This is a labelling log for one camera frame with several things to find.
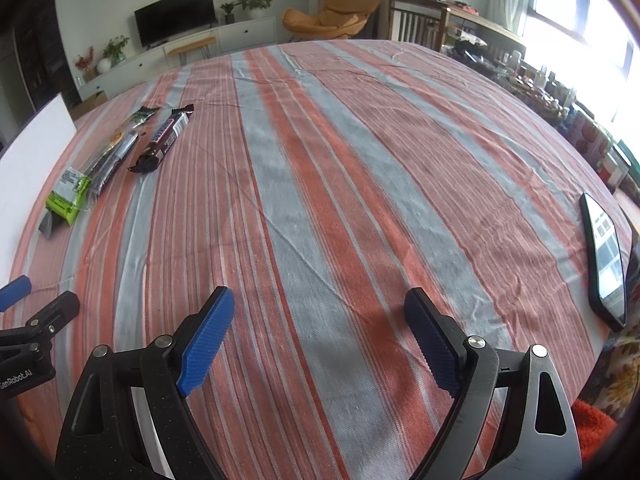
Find plant in white vase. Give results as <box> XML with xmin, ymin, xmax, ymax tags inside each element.
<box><xmin>97</xmin><ymin>36</ymin><xmax>130</xmax><ymax>75</ymax></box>

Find red flowers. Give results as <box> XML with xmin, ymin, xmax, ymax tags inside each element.
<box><xmin>75</xmin><ymin>47</ymin><xmax>97</xmax><ymax>82</ymax></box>

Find striped tablecloth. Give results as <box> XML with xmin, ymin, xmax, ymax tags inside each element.
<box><xmin>10</xmin><ymin>40</ymin><xmax>635</xmax><ymax>480</ymax></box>

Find white board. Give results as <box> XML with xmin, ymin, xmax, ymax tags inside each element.
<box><xmin>0</xmin><ymin>92</ymin><xmax>79</xmax><ymax>286</ymax></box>

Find black smartphone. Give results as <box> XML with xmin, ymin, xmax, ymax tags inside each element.
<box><xmin>579</xmin><ymin>192</ymin><xmax>629</xmax><ymax>332</ymax></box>

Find orange fuzzy cloth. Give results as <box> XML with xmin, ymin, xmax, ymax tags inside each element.
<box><xmin>571</xmin><ymin>399</ymin><xmax>623</xmax><ymax>480</ymax></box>

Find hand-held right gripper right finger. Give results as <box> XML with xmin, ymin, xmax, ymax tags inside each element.
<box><xmin>404</xmin><ymin>287</ymin><xmax>583</xmax><ymax>480</ymax></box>

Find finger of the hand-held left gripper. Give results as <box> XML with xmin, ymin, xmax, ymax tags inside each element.
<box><xmin>0</xmin><ymin>291</ymin><xmax>81</xmax><ymax>358</ymax></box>
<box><xmin>0</xmin><ymin>276</ymin><xmax>33</xmax><ymax>311</ymax></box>

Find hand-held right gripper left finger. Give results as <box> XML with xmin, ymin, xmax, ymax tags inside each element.
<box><xmin>55</xmin><ymin>286</ymin><xmax>236</xmax><ymax>480</ymax></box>

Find lime green snack packet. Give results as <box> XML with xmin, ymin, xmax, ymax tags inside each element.
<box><xmin>39</xmin><ymin>166</ymin><xmax>92</xmax><ymax>237</ymax></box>

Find cluttered wooden table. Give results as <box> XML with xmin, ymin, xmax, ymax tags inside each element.
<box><xmin>444</xmin><ymin>0</ymin><xmax>527</xmax><ymax>63</ymax></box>

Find white television cabinet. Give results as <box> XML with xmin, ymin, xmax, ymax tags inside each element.
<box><xmin>77</xmin><ymin>16</ymin><xmax>277</xmax><ymax>102</ymax></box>

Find cardboard box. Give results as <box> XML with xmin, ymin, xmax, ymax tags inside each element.
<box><xmin>69</xmin><ymin>91</ymin><xmax>109</xmax><ymax>122</ymax></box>

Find floral cloth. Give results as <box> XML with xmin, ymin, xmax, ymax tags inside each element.
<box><xmin>584</xmin><ymin>332</ymin><xmax>640</xmax><ymax>421</ymax></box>

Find orange lounge chair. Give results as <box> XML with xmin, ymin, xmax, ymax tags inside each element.
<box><xmin>281</xmin><ymin>0</ymin><xmax>382</xmax><ymax>42</ymax></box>

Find wooden bench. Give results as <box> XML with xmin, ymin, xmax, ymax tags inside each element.
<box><xmin>166</xmin><ymin>36</ymin><xmax>219</xmax><ymax>67</ymax></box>

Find black television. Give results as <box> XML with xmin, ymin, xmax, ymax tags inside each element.
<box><xmin>134</xmin><ymin>0</ymin><xmax>219</xmax><ymax>50</ymax></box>

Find large potted plant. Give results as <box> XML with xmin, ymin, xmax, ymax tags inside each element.
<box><xmin>234</xmin><ymin>0</ymin><xmax>280</xmax><ymax>22</ymax></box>

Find dark glass cabinet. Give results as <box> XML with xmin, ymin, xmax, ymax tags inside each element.
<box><xmin>14</xmin><ymin>0</ymin><xmax>82</xmax><ymax>107</ymax></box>

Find row of windowsill clutter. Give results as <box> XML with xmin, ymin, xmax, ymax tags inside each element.
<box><xmin>450</xmin><ymin>35</ymin><xmax>640</xmax><ymax>193</ymax></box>

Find wooden chair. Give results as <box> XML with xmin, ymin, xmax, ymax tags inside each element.
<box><xmin>388</xmin><ymin>0</ymin><xmax>451</xmax><ymax>52</ymax></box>

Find brown chocolate bar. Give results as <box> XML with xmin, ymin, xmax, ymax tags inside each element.
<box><xmin>127</xmin><ymin>104</ymin><xmax>196</xmax><ymax>174</ymax></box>

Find black snack packet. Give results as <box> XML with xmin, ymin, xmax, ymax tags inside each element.
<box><xmin>82</xmin><ymin>106</ymin><xmax>160</xmax><ymax>207</ymax></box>

